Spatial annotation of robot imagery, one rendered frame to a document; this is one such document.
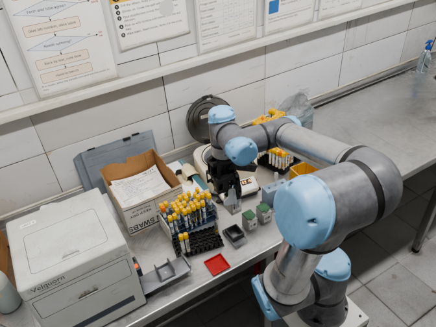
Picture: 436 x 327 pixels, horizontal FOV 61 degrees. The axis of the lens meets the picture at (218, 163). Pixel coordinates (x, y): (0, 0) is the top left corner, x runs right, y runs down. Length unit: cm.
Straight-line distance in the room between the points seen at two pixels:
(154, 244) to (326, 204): 92
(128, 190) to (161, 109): 37
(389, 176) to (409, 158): 120
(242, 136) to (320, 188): 39
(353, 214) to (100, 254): 66
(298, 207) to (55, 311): 76
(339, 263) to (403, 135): 111
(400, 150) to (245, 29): 90
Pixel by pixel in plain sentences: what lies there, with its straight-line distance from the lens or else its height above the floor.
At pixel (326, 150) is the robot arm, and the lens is 80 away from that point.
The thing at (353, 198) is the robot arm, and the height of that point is 151.
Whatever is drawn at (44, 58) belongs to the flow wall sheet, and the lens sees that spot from 141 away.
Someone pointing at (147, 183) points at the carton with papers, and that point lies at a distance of 157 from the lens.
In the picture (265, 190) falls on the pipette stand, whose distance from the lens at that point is 142.
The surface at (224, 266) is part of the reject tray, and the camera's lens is 131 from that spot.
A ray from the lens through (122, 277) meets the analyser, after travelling 113.
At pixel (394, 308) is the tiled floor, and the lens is 238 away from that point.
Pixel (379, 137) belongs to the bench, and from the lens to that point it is 197.
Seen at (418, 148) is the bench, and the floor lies 88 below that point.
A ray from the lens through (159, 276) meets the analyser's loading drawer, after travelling 123.
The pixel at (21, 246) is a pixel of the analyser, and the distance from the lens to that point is 115.
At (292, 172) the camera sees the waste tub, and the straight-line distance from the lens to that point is 152.
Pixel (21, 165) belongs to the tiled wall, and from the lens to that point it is 158.
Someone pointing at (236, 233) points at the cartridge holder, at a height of 89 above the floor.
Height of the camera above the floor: 193
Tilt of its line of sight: 38 degrees down
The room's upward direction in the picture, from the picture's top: 5 degrees counter-clockwise
